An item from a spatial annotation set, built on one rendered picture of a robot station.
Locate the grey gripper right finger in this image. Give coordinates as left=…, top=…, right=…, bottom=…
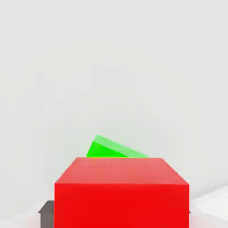
left=189, top=209, right=203, bottom=228

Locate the small red cube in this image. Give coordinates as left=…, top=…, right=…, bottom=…
left=54, top=157, right=190, bottom=228

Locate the small green cube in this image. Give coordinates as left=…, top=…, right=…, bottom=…
left=86, top=134, right=150, bottom=158

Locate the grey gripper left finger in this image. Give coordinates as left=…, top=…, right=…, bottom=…
left=26, top=200, right=55, bottom=228

